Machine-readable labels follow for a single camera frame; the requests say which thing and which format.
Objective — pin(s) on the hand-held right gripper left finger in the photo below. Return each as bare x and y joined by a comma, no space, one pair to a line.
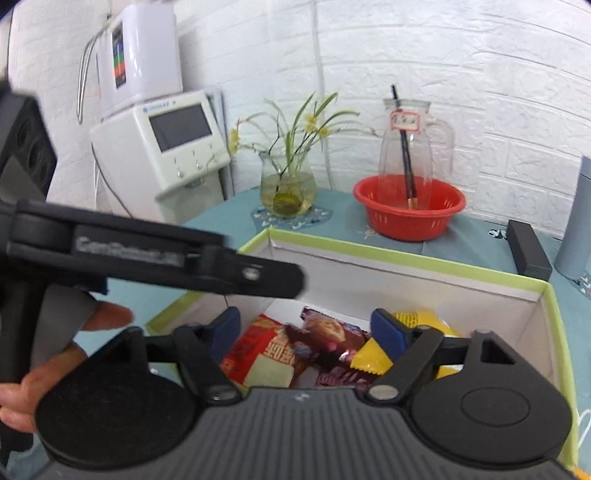
226,330

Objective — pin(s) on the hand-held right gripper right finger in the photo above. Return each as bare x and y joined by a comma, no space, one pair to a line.
385,334

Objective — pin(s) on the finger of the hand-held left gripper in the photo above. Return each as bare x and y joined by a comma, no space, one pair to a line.
258,277

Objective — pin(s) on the yellow serrated snack packet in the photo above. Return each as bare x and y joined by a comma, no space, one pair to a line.
369,357

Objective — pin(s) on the red and cream snack packet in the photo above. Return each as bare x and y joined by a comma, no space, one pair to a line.
258,350

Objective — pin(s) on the large yellow snack bag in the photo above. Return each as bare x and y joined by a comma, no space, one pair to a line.
429,319

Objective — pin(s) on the light green cardboard box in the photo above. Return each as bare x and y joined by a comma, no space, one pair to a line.
415,286

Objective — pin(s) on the dark red snack packet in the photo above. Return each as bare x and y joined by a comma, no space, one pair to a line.
323,332

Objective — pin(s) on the person's left hand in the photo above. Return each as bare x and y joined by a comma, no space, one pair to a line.
23,401

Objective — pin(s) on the orchid plant in glass vase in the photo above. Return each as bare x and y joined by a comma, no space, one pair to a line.
288,194

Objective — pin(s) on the white water dispenser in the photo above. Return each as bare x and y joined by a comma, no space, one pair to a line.
138,170

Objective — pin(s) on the red plastic basket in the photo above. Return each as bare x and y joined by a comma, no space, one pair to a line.
406,226

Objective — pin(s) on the small black box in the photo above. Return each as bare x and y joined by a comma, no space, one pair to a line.
528,251

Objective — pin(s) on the glass pitcher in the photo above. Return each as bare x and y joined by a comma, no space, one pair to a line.
392,157

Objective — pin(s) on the white water purifier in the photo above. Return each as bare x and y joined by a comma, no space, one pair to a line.
147,55

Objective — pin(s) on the grey thermos bottle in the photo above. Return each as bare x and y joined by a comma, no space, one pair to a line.
577,230

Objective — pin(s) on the white wall conduit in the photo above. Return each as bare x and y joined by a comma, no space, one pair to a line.
325,69

